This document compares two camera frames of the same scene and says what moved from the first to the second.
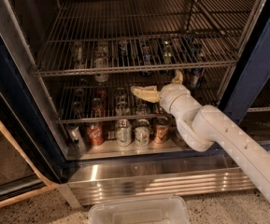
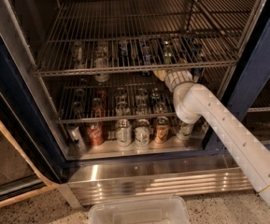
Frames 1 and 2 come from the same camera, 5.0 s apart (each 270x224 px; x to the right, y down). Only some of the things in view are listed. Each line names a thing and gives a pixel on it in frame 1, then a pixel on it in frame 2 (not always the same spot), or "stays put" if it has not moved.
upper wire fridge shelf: [132, 33] stays put
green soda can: [166, 56] stays put
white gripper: [169, 94] → [178, 78]
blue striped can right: [196, 65] stays put
